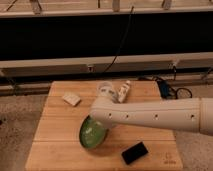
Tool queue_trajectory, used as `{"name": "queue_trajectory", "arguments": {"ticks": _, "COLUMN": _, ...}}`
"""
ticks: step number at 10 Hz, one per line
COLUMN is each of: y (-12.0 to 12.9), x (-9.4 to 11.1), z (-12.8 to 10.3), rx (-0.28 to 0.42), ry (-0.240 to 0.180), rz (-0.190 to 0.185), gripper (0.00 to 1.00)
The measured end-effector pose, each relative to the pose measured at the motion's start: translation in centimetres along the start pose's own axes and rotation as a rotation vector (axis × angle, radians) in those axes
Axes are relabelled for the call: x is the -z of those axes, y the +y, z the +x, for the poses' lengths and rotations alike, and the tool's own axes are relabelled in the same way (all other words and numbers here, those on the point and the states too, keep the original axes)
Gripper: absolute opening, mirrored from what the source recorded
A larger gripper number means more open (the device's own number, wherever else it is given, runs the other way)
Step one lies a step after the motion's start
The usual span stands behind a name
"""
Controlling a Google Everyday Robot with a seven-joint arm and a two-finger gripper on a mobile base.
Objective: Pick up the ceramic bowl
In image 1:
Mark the wooden board table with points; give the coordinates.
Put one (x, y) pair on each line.
(56, 145)

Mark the clear plastic cup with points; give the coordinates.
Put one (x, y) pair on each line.
(106, 89)

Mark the green ceramic bowl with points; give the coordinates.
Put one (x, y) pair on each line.
(91, 133)

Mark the black rectangular block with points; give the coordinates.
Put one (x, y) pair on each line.
(133, 153)

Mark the blue device on floor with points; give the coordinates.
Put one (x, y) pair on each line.
(164, 89)

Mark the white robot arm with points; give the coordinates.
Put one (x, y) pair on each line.
(193, 114)

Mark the metal frame rail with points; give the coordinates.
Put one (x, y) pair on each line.
(46, 67)

